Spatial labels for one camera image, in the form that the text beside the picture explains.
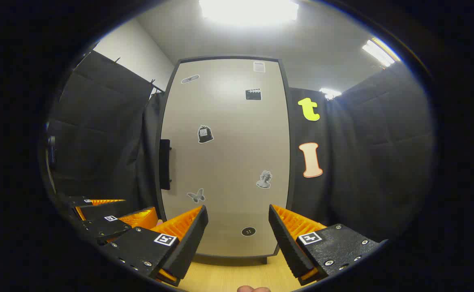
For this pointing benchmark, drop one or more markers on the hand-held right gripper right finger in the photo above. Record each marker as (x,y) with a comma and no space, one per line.
(287,247)

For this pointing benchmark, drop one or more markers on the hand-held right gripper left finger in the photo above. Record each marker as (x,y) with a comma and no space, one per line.
(188,243)

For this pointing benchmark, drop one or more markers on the black backdrop cloth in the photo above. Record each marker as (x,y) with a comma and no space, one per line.
(374,154)
(99,129)

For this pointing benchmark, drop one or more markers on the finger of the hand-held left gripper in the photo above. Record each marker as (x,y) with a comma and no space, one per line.
(107,229)
(107,211)

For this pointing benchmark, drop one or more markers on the long ceiling light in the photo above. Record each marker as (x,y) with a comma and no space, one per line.
(378,52)

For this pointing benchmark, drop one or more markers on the dark grey cabinet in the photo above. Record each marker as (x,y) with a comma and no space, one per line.
(291,142)

